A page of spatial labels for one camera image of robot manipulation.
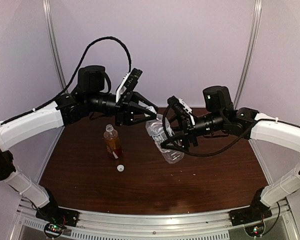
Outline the right aluminium frame post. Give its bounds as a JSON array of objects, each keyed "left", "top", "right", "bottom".
[{"left": 233, "top": 0, "right": 263, "bottom": 109}]

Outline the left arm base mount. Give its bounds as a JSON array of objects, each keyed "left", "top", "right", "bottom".
[{"left": 31, "top": 188, "right": 79, "bottom": 239}]

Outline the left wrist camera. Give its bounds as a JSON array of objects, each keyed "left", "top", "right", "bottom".
[{"left": 115, "top": 68, "right": 143, "bottom": 103}]

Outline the white water bottle cap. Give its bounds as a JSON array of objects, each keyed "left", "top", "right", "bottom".
[{"left": 146, "top": 106, "right": 157, "bottom": 114}]

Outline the black braided cable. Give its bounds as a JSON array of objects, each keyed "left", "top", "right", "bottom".
[
  {"left": 0, "top": 36, "right": 133, "bottom": 131},
  {"left": 161, "top": 98, "right": 300, "bottom": 157}
]

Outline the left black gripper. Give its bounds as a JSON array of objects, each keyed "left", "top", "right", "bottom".
[{"left": 86, "top": 90, "right": 159, "bottom": 126}]

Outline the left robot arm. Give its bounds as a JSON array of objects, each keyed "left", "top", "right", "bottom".
[{"left": 0, "top": 65, "right": 158, "bottom": 222}]

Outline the left black braided cable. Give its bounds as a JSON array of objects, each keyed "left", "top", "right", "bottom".
[{"left": 0, "top": 36, "right": 133, "bottom": 131}]

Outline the right black braided cable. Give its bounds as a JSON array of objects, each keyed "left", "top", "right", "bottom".
[{"left": 161, "top": 98, "right": 300, "bottom": 157}]

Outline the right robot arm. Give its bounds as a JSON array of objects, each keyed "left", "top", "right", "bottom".
[{"left": 160, "top": 85, "right": 300, "bottom": 221}]

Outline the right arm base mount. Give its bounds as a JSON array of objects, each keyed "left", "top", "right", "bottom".
[{"left": 229, "top": 188, "right": 273, "bottom": 238}]

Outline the aluminium frame post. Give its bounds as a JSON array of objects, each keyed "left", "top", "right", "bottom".
[
  {"left": 233, "top": 0, "right": 263, "bottom": 109},
  {"left": 42, "top": 0, "right": 66, "bottom": 89}
]

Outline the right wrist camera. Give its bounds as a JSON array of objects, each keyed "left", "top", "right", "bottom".
[{"left": 167, "top": 95, "right": 196, "bottom": 126}]

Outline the front aluminium rail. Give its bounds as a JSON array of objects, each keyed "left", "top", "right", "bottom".
[{"left": 8, "top": 201, "right": 300, "bottom": 240}]

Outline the clear water bottle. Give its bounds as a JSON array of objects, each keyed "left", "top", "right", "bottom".
[{"left": 145, "top": 114, "right": 185, "bottom": 164}]

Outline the left aluminium frame post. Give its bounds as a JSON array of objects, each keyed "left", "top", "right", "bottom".
[{"left": 42, "top": 0, "right": 66, "bottom": 89}]

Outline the brown tea bottle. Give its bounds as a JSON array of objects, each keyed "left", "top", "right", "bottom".
[{"left": 103, "top": 124, "right": 123, "bottom": 159}]

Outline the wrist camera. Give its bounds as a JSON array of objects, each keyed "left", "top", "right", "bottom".
[
  {"left": 115, "top": 68, "right": 143, "bottom": 103},
  {"left": 167, "top": 95, "right": 196, "bottom": 126}
]

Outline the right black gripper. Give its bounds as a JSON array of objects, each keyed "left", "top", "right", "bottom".
[{"left": 160, "top": 110, "right": 226, "bottom": 153}]

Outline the white tea bottle cap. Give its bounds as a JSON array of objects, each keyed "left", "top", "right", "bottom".
[{"left": 116, "top": 164, "right": 125, "bottom": 172}]

